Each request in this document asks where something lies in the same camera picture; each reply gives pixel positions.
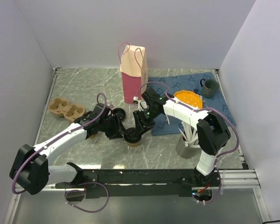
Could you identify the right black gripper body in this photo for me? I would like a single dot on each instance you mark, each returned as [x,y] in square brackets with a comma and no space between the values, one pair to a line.
[147,117]

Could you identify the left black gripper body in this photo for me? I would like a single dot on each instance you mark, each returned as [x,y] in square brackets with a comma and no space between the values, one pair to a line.
[102,123]

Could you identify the black plastic cup lid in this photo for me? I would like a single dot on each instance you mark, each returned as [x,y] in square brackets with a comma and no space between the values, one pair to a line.
[120,112]
[126,136]

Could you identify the brown paper coffee cup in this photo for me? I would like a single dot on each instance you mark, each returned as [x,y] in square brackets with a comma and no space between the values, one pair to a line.
[92,136]
[133,144]

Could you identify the pink cream paper gift bag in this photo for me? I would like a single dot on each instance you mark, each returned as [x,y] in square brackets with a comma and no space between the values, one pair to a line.
[133,68]

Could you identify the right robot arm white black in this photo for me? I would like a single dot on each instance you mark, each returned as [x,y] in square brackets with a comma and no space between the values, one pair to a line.
[212,131]

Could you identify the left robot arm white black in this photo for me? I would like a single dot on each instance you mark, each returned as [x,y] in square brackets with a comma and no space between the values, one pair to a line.
[33,169]

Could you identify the blue lettered cloth placemat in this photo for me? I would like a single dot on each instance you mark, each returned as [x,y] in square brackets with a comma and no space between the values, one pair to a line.
[189,82]

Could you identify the brown pulp cup carrier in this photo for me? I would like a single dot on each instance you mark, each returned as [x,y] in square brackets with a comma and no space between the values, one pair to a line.
[61,107]

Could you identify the orange dotted plate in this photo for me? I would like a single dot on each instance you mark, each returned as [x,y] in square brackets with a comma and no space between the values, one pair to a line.
[190,98]

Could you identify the grey cylindrical straw holder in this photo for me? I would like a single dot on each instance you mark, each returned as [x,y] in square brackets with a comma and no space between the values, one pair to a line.
[184,151]

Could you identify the dark green mug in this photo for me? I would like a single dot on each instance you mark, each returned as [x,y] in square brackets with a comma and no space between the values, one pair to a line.
[209,87]

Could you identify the black mounting base rail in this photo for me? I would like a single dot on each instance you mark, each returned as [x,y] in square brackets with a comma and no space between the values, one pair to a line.
[139,182]

